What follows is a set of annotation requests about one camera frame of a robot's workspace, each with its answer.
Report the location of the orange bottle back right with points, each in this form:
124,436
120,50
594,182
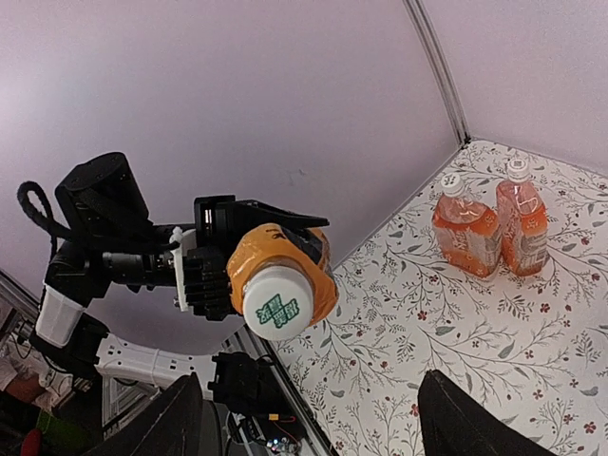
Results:
522,214

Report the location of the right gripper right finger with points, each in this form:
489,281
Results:
452,423

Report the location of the floral patterned table mat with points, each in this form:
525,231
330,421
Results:
531,350

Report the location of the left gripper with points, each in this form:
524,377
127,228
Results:
200,260

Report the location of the left aluminium frame post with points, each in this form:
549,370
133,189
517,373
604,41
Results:
437,60

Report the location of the front aluminium rail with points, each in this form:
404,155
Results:
266,404

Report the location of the small orange black bottle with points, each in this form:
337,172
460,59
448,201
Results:
281,280

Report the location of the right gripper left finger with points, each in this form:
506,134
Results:
170,425

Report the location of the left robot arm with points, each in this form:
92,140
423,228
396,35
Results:
107,238

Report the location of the orange bottle back left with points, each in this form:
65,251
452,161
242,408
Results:
468,232

